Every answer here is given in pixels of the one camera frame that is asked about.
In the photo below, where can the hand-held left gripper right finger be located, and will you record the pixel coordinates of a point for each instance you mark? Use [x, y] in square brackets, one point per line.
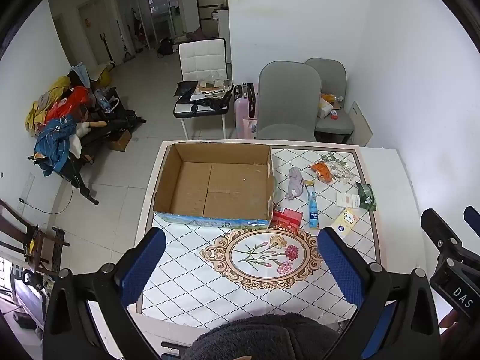
[339, 266]

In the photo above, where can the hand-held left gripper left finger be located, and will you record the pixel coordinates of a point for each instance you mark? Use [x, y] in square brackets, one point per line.
[144, 266]

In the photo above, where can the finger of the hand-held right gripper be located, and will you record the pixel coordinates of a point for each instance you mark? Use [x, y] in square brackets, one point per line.
[438, 230]
[473, 216]

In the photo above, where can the yellow tissue pack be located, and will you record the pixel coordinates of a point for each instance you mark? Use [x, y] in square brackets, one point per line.
[345, 220]

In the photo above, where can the small white box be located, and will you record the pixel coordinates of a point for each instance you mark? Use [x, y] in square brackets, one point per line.
[347, 200]

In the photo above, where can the red snack packet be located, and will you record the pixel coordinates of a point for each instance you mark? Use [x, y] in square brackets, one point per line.
[287, 219]

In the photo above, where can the green packet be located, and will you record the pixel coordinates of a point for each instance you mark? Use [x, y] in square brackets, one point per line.
[365, 197]

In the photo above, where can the purple grey cloth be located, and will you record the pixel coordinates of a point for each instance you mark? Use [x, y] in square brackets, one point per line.
[295, 183]

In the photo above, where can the orange snack packet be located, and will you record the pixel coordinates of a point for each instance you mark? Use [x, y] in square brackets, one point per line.
[321, 171]

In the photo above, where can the person's right hand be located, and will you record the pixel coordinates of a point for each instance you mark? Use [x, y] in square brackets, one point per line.
[450, 321]

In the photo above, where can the floral printed tablecloth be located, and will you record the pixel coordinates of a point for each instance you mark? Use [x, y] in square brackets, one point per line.
[210, 281]

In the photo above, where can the dark fuzzy garment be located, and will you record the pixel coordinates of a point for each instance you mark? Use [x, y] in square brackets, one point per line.
[262, 339]

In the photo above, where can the dark wooden chair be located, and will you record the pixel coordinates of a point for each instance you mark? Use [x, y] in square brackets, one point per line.
[22, 232]

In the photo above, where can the small brown cardboard box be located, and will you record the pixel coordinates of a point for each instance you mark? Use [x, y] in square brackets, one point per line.
[120, 140]

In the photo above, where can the white board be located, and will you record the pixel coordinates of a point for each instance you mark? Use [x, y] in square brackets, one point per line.
[360, 123]

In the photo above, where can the small black box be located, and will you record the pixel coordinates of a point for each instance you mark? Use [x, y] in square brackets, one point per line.
[23, 321]

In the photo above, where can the small red white item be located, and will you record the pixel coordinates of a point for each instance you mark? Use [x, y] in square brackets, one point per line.
[334, 116]

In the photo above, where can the white plush toy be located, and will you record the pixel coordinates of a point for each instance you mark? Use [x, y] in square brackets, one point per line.
[80, 129]

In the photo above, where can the blue patterned cloth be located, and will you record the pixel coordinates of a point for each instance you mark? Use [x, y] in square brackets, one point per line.
[54, 138]

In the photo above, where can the yellow white packet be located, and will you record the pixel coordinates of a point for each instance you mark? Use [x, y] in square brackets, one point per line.
[324, 107]

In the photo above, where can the pink paper bag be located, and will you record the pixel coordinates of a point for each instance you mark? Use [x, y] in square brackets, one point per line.
[250, 128]

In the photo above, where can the clear water bottle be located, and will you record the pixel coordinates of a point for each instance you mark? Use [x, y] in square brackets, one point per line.
[101, 99]

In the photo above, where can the large grey chair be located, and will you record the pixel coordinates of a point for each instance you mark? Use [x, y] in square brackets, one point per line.
[288, 97]

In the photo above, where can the black cloth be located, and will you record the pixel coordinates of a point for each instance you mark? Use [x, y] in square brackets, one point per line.
[215, 102]

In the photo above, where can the red orange bag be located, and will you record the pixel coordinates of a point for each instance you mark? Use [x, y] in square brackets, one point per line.
[67, 103]

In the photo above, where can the black bag on chair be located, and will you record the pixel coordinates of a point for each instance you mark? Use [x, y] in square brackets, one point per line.
[186, 89]

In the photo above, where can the pink suitcase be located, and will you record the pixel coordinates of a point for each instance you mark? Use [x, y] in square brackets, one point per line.
[243, 105]

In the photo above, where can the yellow cloth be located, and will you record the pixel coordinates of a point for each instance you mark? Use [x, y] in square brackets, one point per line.
[33, 114]

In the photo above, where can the small grey chair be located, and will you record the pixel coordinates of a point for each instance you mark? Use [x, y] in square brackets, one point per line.
[330, 77]

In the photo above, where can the yellow bag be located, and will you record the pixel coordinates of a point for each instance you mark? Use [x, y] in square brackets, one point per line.
[104, 78]

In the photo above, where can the stack of papers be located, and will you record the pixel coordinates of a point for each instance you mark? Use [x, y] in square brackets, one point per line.
[213, 86]

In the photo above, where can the light blue cloth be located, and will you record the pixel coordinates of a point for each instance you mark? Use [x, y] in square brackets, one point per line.
[80, 75]

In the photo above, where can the white padded chair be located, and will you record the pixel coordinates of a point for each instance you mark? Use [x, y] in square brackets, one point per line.
[202, 58]

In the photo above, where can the black floor bag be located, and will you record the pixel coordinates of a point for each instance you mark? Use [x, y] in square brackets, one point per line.
[165, 47]

